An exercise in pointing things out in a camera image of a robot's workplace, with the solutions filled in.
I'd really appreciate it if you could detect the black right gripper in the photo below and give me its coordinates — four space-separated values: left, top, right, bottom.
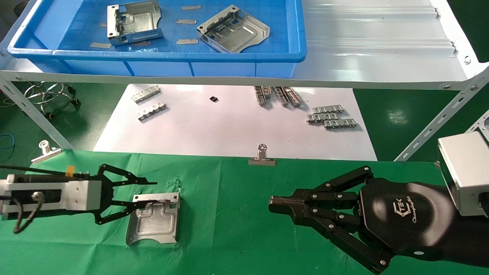
269 166 489 274

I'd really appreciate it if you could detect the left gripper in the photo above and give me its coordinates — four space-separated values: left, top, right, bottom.
0 164 158 225

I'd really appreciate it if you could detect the silver sheet metal bracket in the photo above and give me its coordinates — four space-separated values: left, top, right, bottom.
196 5 270 53
126 192 180 246
107 0 164 47

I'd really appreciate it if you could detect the silver toothed metal strip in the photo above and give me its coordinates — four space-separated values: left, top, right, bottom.
324 118 358 130
312 106 345 115
306 113 339 124

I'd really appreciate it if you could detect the silver binder clip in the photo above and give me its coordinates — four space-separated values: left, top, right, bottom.
248 143 277 167
31 140 63 165

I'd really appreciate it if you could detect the chair base with casters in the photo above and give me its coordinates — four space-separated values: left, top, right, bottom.
24 81 81 120

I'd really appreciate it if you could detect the green table cloth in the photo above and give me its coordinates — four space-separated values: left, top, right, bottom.
0 148 489 275

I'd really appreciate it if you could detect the blue plastic bin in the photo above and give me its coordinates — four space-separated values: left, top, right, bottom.
8 0 308 78

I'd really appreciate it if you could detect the white metal shelving rack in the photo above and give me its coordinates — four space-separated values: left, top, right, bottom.
0 0 489 163

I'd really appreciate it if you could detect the silver slotted metal rail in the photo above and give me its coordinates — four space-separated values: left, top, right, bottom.
136 101 168 121
131 85 161 104

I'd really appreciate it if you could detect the black looped connector cable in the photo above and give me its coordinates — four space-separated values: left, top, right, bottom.
13 192 45 235

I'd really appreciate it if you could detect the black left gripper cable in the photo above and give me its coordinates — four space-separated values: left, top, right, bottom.
0 165 91 180

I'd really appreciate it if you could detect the blue floor cable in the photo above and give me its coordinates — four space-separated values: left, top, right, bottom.
0 133 16 150

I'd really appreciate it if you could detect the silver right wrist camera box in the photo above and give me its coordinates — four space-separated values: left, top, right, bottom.
437 131 489 218

